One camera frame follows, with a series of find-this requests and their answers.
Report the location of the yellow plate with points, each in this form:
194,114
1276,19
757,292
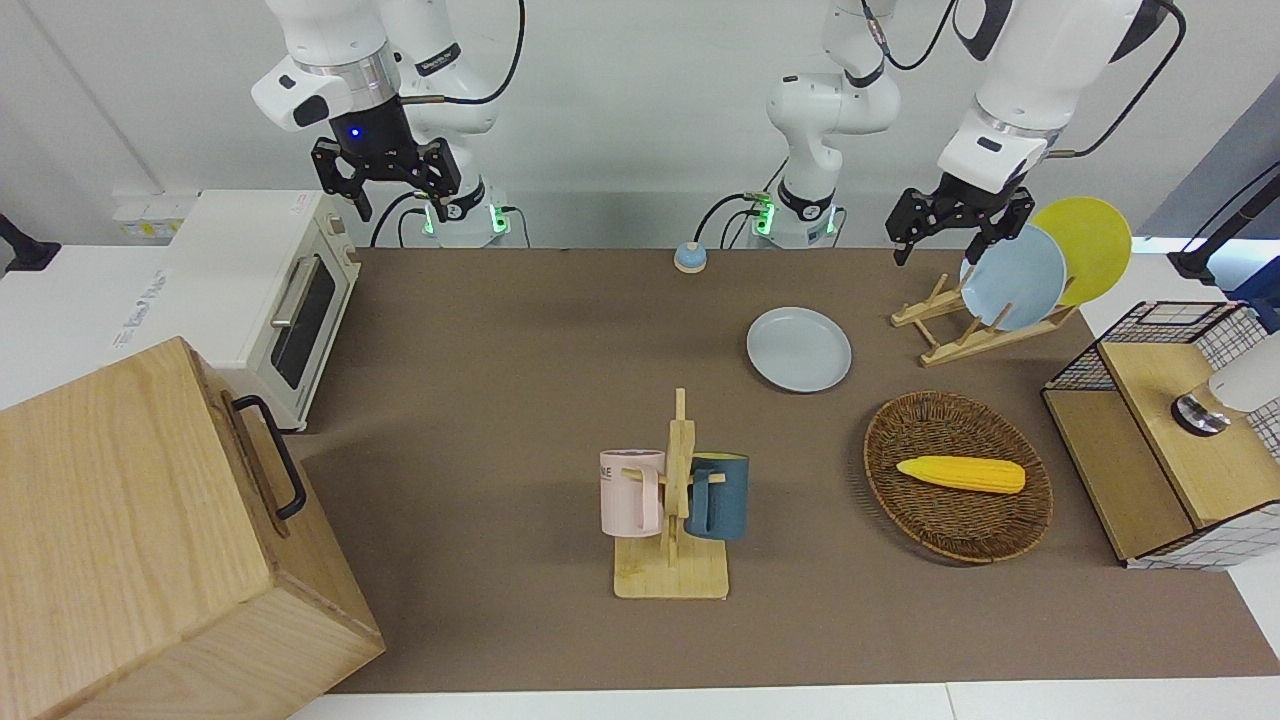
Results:
1095,240

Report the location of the dark blue mug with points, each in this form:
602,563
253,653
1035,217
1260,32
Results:
722,495

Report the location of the blue box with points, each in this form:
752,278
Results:
1262,295

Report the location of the gray plate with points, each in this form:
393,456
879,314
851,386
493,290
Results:
798,350

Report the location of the black camera stand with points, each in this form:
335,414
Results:
1215,245
22,248

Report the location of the small blue round knob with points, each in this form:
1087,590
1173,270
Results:
690,258

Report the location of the brown wicker basket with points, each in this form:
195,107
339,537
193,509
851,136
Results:
940,520

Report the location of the white toaster oven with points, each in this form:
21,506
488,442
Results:
240,270

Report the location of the light blue plate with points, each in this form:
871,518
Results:
1020,280

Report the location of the white wall outlet strip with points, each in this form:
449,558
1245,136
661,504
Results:
150,215

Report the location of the brown table mat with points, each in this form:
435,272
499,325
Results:
500,400

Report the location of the wooden mug holder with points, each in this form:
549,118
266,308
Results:
675,570

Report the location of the yellow corn cob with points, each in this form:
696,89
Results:
965,473

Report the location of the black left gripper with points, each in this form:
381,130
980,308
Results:
985,197

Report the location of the pink mug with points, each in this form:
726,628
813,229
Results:
625,495

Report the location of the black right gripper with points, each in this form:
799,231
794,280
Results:
378,135

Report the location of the wooden plate rack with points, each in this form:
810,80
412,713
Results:
960,345

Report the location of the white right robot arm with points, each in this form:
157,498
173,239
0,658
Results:
330,40

